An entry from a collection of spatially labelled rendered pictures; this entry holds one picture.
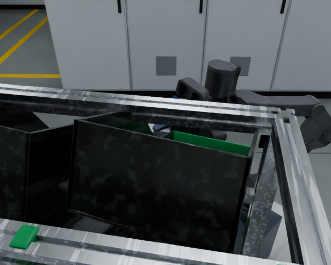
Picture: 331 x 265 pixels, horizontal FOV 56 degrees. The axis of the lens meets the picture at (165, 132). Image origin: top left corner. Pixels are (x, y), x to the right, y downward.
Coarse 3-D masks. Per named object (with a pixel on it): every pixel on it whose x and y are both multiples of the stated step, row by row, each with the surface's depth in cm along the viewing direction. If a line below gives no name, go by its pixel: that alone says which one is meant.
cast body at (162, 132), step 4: (148, 124) 57; (152, 124) 57; (152, 128) 56; (168, 128) 57; (172, 128) 59; (152, 132) 56; (156, 132) 57; (160, 132) 57; (164, 132) 57; (156, 136) 57; (160, 136) 57
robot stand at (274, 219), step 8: (272, 216) 95; (280, 216) 95; (240, 224) 93; (272, 224) 93; (240, 232) 90; (272, 232) 94; (240, 240) 92; (264, 240) 91; (272, 240) 99; (264, 248) 95; (264, 256) 101
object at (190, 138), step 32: (96, 128) 23; (128, 128) 32; (96, 160) 23; (128, 160) 22; (160, 160) 22; (192, 160) 21; (224, 160) 20; (96, 192) 24; (128, 192) 23; (160, 192) 22; (192, 192) 21; (224, 192) 20; (128, 224) 23; (160, 224) 22; (192, 224) 21; (224, 224) 21
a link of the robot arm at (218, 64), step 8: (208, 64) 63; (216, 64) 63; (224, 64) 63; (232, 64) 64; (208, 72) 63; (216, 72) 61; (224, 72) 61; (232, 72) 62; (208, 80) 63; (216, 80) 62; (224, 80) 62; (232, 80) 63; (208, 88) 64; (216, 88) 63; (224, 88) 63; (232, 88) 66; (216, 96) 64; (224, 96) 64; (232, 96) 66; (240, 96) 66; (240, 104) 65; (248, 104) 66
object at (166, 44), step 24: (144, 0) 304; (168, 0) 304; (192, 0) 304; (144, 24) 318; (168, 24) 317; (192, 24) 317; (144, 48) 332; (168, 48) 332; (192, 48) 332; (144, 72) 348; (168, 72) 347; (192, 72) 348; (168, 96) 369
